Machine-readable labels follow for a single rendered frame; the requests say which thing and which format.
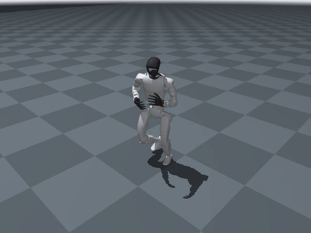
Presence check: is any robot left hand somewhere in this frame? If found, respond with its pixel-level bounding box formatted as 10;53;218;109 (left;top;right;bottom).
148;93;165;107

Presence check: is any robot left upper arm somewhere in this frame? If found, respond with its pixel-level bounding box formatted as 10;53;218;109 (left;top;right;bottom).
164;77;177;100

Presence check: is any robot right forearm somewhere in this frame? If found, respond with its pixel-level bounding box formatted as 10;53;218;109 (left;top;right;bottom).
132;86;140;100

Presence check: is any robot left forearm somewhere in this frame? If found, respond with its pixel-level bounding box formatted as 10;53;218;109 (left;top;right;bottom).
163;99;178;108

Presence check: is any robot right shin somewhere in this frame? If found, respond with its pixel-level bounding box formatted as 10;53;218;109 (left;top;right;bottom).
140;135;160;144

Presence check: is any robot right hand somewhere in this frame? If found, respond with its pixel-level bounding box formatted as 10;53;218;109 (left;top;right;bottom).
134;97;145;110

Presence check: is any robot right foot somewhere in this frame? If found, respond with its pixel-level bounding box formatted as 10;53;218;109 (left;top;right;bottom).
151;136;161;151

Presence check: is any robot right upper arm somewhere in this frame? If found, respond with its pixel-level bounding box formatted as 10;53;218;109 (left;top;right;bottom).
133;73;144;91

